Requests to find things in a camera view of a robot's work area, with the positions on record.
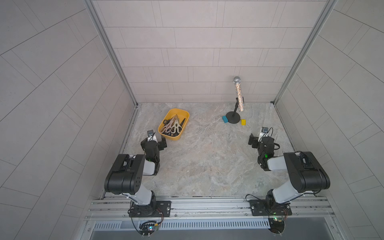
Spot right controller board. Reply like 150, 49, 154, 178
268, 218, 285, 235

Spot aluminium mounting rail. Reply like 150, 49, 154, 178
85, 196, 335, 221

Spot yellow plastic storage box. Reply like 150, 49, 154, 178
158, 108, 190, 141

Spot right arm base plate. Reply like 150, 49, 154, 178
248, 199, 292, 217

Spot controller board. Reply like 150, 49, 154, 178
268, 218, 285, 235
139, 221, 160, 238

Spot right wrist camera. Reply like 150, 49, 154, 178
260, 127, 269, 135

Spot cream handled kitchen scissors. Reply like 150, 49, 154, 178
171, 117, 183, 135

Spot glitter microphone on stand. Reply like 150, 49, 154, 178
226, 77, 245, 124

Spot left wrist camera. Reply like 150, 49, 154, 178
147, 130, 155, 141

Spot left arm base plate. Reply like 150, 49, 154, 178
128, 201, 172, 218

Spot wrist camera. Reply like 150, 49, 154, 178
260, 127, 269, 135
147, 130, 155, 141

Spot teal block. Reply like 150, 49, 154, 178
222, 116, 229, 123

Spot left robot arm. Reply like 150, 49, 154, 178
104, 135, 167, 214

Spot pink handled scissors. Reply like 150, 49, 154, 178
160, 115, 177, 134

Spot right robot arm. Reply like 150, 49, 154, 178
248, 133, 331, 215

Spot left controller board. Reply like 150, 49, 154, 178
139, 221, 160, 238

